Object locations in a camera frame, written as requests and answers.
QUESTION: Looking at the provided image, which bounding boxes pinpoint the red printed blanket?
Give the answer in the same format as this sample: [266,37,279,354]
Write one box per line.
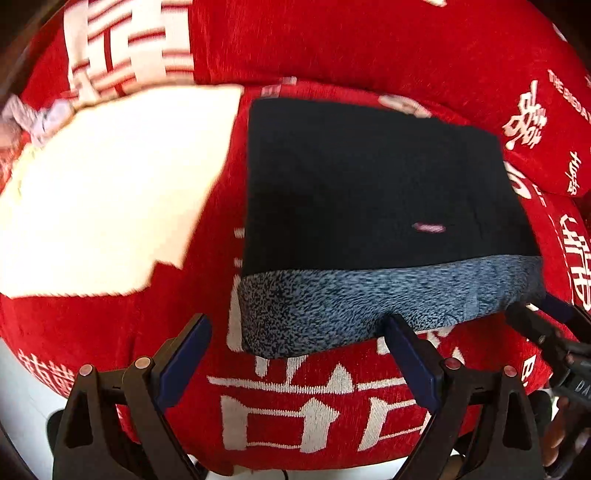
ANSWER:
[0,78,591,477]

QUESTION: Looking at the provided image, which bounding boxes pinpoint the black pants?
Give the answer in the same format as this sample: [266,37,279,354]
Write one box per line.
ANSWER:
[240,97,548,361]

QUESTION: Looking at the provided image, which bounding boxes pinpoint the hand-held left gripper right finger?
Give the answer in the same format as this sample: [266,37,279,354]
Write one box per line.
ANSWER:
[385,316,546,480]

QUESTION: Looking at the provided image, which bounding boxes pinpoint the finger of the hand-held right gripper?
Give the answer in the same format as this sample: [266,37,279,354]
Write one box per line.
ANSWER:
[544,281,591,343]
[505,301,570,357]

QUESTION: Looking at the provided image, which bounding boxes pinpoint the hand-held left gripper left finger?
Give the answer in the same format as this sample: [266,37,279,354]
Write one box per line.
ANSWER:
[53,313,213,480]

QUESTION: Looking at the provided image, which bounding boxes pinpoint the person's right hand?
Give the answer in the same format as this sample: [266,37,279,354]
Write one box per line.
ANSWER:
[539,396,591,477]

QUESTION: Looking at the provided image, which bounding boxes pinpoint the pale blue cloth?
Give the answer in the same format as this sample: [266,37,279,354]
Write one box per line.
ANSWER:
[30,98,77,147]

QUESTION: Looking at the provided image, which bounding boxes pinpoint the cream blanket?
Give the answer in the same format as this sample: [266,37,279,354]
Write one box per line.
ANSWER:
[0,85,243,299]

